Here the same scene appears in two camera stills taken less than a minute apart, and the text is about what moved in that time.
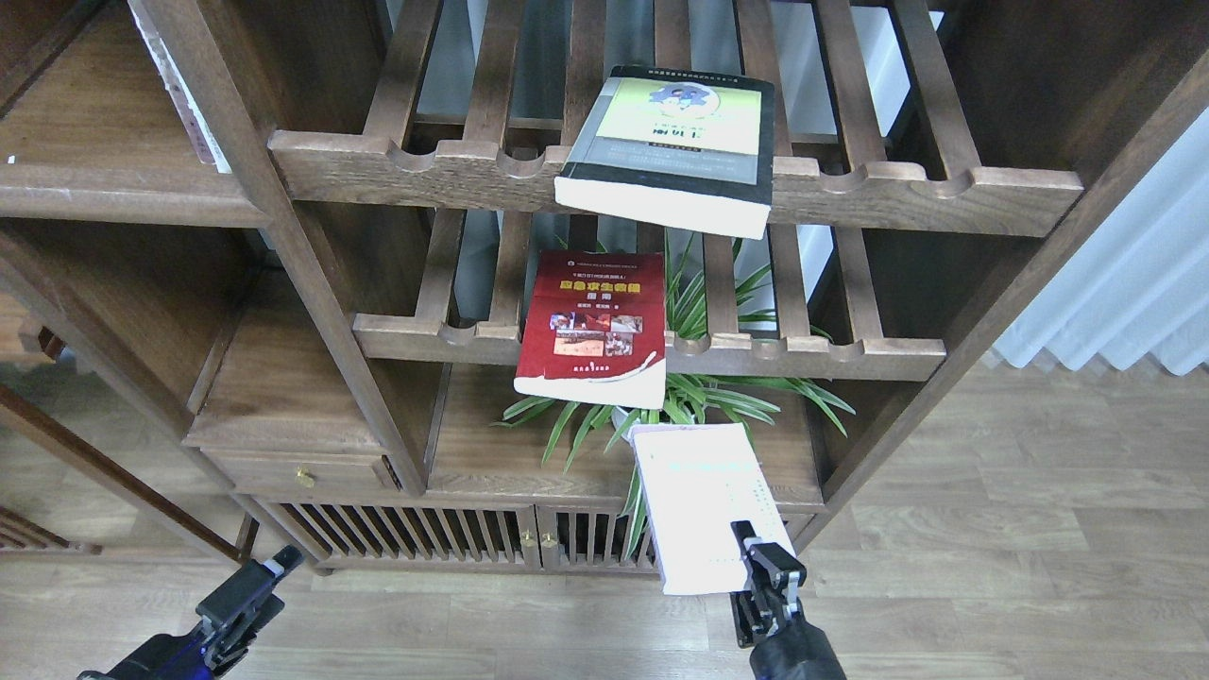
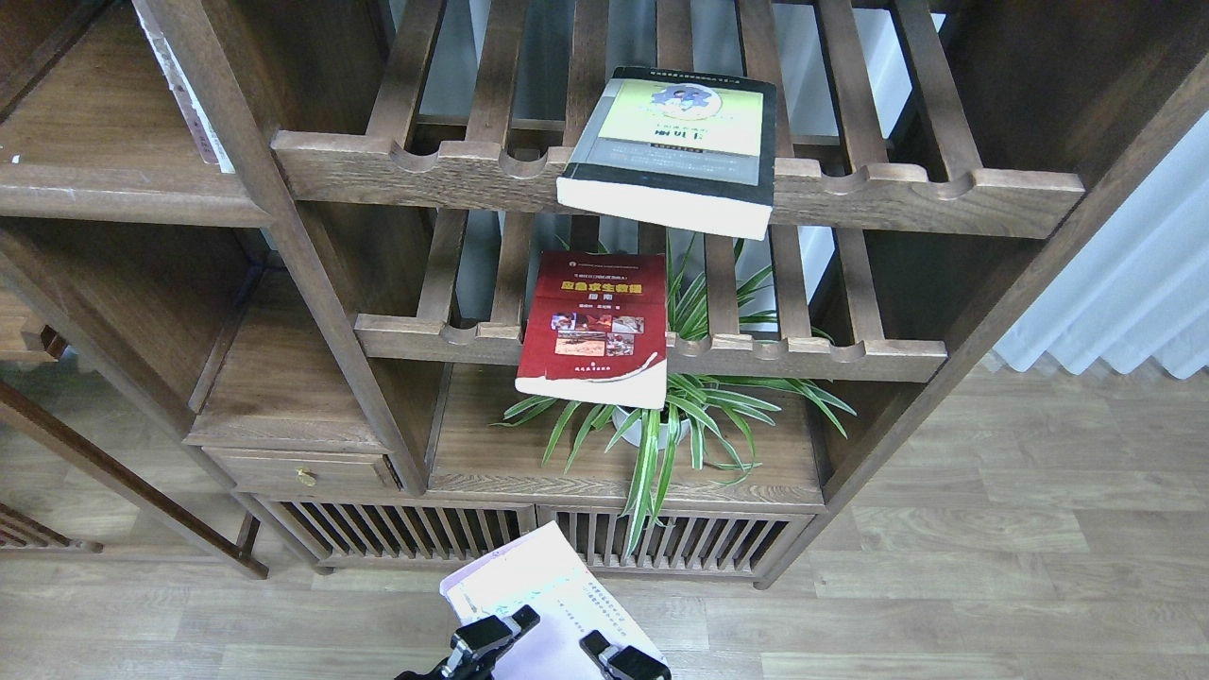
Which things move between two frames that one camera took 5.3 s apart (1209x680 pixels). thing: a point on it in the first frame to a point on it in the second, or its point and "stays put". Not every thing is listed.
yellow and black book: (686, 150) stays put
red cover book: (593, 330) stays put
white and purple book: (695, 480) to (545, 570)
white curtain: (1139, 287) stays put
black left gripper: (204, 654) to (475, 644)
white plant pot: (619, 416) stays put
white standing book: (198, 135) stays put
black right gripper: (797, 651) to (622, 662)
